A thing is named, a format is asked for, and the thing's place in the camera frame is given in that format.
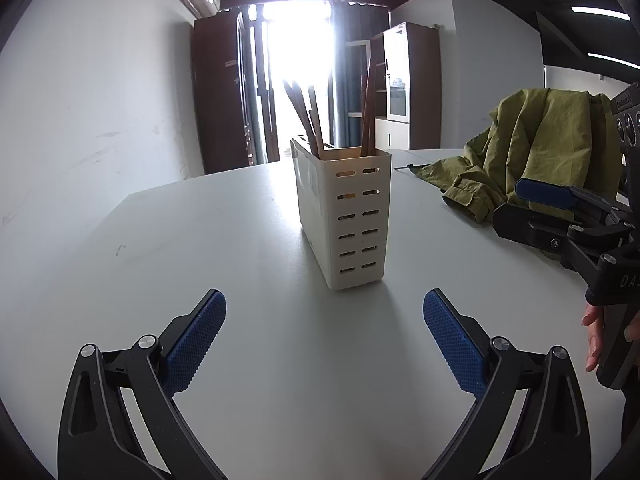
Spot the dark brown wardrobe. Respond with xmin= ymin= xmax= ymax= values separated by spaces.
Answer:
xmin=190 ymin=10 xmax=262 ymax=176

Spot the olive green jacket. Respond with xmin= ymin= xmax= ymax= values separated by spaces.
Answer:
xmin=415 ymin=87 xmax=624 ymax=261

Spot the brown and white cabinet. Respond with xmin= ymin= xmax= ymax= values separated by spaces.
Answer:
xmin=345 ymin=21 xmax=444 ymax=151

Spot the grey curtain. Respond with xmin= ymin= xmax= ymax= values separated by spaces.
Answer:
xmin=327 ymin=2 xmax=391 ymax=149

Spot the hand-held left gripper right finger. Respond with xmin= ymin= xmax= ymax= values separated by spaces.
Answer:
xmin=422 ymin=288 xmax=593 ymax=480

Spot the person's right hand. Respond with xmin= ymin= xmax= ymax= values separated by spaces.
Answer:
xmin=581 ymin=303 xmax=606 ymax=373

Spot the cream slotted utensil holder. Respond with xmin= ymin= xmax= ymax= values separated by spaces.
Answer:
xmin=290 ymin=135 xmax=392 ymax=291

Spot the group of wooden chopsticks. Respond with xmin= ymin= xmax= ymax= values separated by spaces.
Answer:
xmin=281 ymin=79 xmax=326 ymax=159

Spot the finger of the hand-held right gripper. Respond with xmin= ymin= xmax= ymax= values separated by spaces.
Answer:
xmin=515 ymin=178 xmax=621 ymax=221
xmin=492 ymin=203 xmax=635 ymax=274

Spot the ceiling strip light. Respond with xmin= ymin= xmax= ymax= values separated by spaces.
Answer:
xmin=587 ymin=52 xmax=639 ymax=69
xmin=571 ymin=6 xmax=632 ymax=22

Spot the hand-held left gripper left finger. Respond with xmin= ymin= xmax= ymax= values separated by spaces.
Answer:
xmin=57 ymin=288 xmax=228 ymax=480

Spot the glass balcony door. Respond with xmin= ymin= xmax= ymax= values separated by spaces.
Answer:
xmin=247 ymin=2 xmax=336 ymax=164

